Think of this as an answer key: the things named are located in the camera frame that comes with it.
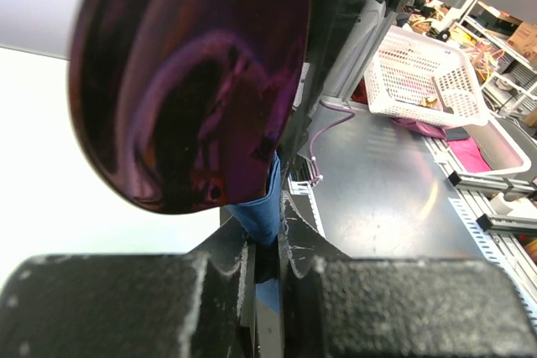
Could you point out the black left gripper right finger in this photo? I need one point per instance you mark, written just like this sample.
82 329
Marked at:
301 247

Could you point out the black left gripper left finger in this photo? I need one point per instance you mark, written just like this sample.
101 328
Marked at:
225 317

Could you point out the dark blue paper napkin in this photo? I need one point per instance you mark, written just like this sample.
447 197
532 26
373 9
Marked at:
260 218

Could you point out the purple metal spoon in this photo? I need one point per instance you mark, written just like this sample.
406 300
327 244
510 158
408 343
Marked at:
179 105

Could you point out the white perforated plastic basket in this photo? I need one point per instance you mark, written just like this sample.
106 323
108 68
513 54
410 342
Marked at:
416 77

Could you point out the white slotted cable duct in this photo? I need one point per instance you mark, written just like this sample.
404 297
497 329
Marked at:
492 253

